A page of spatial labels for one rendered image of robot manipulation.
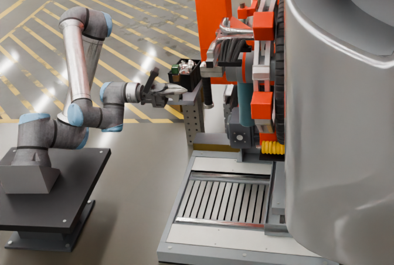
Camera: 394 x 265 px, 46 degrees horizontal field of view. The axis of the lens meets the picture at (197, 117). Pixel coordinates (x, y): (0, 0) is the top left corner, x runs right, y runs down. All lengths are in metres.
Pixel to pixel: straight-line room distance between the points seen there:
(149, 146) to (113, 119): 1.11
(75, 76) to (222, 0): 0.83
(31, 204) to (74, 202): 0.21
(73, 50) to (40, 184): 0.69
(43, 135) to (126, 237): 0.67
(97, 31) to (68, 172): 0.74
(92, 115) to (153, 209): 0.84
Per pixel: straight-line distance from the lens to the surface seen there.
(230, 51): 1.82
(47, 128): 2.46
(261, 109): 1.73
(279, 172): 2.43
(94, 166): 2.53
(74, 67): 2.11
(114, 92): 2.03
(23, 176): 2.43
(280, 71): 1.71
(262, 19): 1.74
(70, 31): 2.25
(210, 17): 2.46
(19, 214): 2.39
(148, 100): 2.02
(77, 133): 2.50
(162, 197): 2.69
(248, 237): 2.32
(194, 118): 2.95
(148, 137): 3.19
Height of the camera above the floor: 1.77
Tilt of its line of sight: 32 degrees down
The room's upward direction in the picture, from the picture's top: 7 degrees counter-clockwise
